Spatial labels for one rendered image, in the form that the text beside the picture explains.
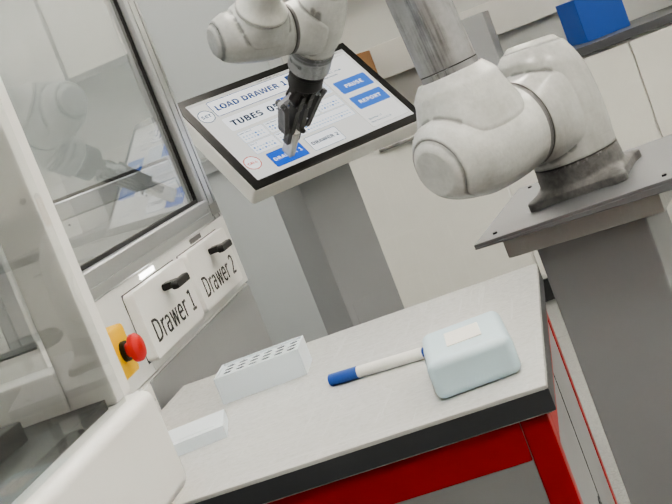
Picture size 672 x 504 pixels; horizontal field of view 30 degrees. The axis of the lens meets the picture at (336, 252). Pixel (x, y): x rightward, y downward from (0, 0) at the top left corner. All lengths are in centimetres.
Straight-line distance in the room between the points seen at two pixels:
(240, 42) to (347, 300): 77
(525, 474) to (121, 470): 43
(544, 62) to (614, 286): 40
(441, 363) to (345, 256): 163
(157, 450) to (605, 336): 121
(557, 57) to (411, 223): 280
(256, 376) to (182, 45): 206
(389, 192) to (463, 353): 361
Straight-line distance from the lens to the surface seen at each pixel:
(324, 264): 292
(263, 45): 245
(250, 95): 293
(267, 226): 366
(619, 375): 227
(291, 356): 170
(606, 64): 496
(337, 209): 294
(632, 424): 230
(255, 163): 275
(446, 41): 206
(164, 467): 120
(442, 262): 495
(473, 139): 201
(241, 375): 171
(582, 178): 220
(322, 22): 251
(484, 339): 134
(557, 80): 217
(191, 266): 222
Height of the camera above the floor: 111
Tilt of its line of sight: 7 degrees down
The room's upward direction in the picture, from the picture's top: 21 degrees counter-clockwise
